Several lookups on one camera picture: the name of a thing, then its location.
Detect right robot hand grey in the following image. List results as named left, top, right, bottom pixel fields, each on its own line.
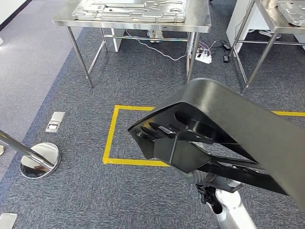
left=176, top=167, right=224, bottom=191

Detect black plastic panel part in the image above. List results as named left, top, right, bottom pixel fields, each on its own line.
left=127, top=77, right=305, bottom=213

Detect steel workbench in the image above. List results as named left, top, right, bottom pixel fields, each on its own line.
left=229, top=0, right=305, bottom=95
left=52, top=0, right=212, bottom=88

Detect stamped metal sheet part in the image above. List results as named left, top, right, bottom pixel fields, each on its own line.
left=277, top=0, right=305, bottom=28
left=72, top=0, right=187, bottom=24

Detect white power strip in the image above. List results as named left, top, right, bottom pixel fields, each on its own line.
left=194, top=50, right=212, bottom=65

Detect yellow floor tape square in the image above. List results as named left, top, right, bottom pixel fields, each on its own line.
left=272, top=110, right=305, bottom=117
left=102, top=104, right=171, bottom=167

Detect white panel leg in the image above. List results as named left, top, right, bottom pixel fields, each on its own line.
left=110, top=28, right=126, bottom=53

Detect floor outlet cover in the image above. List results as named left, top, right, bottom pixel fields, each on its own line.
left=0, top=212, right=18, bottom=229
left=50, top=111, right=66, bottom=123

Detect open floor outlet box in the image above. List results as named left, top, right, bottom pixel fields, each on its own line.
left=45, top=121, right=60, bottom=134

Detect black wrist cables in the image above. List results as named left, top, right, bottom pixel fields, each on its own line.
left=196, top=184, right=224, bottom=215

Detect black power cable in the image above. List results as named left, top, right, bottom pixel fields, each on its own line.
left=209, top=39, right=232, bottom=56

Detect white power cable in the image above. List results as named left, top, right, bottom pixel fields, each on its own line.
left=125, top=29, right=189, bottom=62

